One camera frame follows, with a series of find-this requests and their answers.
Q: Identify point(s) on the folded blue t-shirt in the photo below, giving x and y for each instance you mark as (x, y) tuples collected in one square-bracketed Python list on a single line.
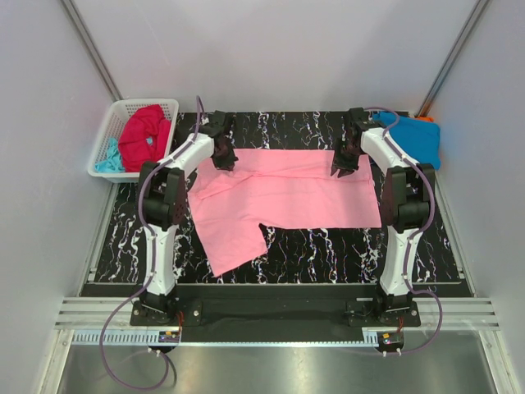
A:
[(418, 139)]

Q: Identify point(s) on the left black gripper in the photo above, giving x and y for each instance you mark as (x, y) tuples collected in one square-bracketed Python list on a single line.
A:
[(227, 164)]

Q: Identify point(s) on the aluminium frame rail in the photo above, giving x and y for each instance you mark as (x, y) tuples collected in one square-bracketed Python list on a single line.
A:
[(103, 320)]

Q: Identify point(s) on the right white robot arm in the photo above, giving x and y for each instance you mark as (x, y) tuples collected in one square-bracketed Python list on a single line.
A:
[(407, 204)]

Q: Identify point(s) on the aluminium corner post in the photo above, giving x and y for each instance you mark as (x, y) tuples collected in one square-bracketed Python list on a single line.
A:
[(80, 27), (475, 16)]

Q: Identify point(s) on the black marble pattern mat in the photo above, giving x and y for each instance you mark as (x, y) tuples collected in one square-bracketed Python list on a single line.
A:
[(293, 256)]

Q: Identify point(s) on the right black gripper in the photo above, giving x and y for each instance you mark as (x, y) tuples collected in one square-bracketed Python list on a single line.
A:
[(340, 164)]

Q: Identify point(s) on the left aluminium corner post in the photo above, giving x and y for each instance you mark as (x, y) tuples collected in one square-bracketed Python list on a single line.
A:
[(80, 27)]

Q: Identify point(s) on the light blue garment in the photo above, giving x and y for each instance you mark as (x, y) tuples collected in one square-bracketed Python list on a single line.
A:
[(113, 161)]

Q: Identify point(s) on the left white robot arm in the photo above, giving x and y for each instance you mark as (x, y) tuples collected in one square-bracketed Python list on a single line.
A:
[(162, 205)]

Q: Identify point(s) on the red t-shirt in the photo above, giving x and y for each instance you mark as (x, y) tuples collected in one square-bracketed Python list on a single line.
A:
[(144, 138)]

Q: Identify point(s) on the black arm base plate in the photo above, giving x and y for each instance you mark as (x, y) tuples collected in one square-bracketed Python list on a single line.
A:
[(274, 313)]

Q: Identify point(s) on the white plastic laundry basket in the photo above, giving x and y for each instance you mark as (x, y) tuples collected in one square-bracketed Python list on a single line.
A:
[(113, 124)]

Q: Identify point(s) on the right aluminium corner post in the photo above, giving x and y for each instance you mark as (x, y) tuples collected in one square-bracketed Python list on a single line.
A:
[(475, 16)]

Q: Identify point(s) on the pink t-shirt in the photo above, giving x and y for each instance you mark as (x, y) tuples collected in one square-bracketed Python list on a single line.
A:
[(288, 189)]

